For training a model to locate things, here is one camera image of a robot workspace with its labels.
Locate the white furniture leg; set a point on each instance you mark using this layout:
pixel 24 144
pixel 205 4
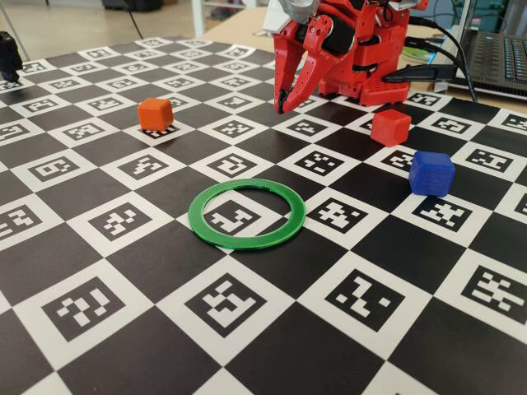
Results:
pixel 198 16

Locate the orange cube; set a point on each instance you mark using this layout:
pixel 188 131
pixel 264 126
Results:
pixel 154 115

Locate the dark background object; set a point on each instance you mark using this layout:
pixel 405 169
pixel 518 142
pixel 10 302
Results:
pixel 131 4

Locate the red robot arm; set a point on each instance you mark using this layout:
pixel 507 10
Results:
pixel 385 45

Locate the black laptop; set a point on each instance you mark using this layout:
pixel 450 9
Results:
pixel 494 57

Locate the red cube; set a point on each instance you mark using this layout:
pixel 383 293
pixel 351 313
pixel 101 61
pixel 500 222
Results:
pixel 389 127

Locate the black white ArUco checkerboard mat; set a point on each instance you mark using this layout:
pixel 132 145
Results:
pixel 164 267

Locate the blue cube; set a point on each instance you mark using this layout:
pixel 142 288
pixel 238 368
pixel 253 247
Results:
pixel 430 175

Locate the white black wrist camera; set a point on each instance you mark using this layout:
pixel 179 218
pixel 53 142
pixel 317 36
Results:
pixel 276 22

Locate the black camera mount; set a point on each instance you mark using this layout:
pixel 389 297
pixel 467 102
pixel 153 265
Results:
pixel 10 53

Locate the red gripper black motor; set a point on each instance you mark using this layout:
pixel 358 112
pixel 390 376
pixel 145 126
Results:
pixel 318 44

